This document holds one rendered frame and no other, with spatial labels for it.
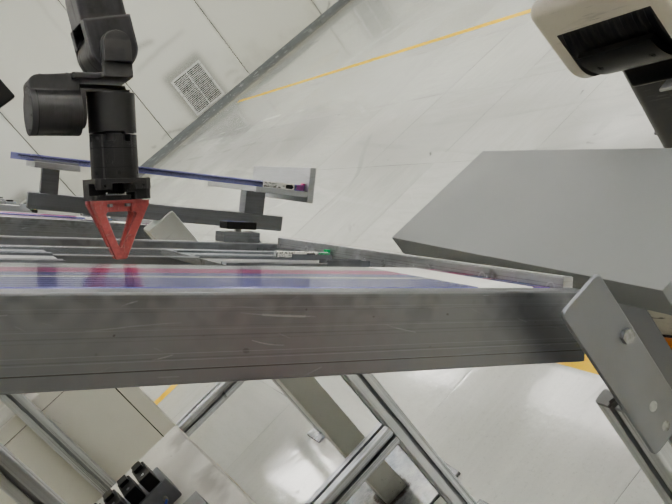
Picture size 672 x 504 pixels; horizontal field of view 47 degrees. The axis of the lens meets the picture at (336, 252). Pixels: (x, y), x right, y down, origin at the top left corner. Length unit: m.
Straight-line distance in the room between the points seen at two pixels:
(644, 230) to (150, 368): 0.64
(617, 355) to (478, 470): 1.11
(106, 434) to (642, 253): 1.47
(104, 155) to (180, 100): 7.99
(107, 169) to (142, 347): 0.49
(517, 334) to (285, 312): 0.21
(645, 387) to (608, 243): 0.32
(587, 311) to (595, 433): 1.04
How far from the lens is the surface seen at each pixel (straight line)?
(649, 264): 0.92
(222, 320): 0.53
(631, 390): 0.69
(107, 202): 0.97
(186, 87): 8.99
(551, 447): 1.70
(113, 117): 0.98
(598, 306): 0.65
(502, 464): 1.74
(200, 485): 1.09
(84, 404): 2.04
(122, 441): 2.08
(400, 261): 0.93
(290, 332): 0.55
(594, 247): 0.99
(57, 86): 0.98
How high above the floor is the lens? 1.10
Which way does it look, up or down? 20 degrees down
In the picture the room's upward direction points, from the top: 38 degrees counter-clockwise
